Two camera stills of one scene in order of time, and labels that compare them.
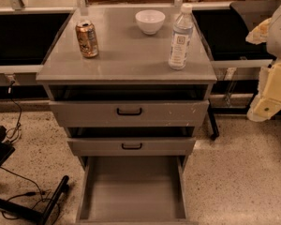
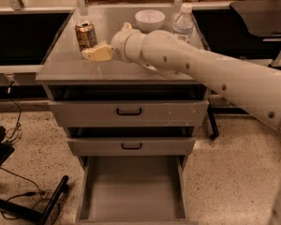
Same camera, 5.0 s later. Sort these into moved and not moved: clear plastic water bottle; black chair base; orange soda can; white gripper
Moved: white gripper
Not moved: clear plastic water bottle; orange soda can; black chair base
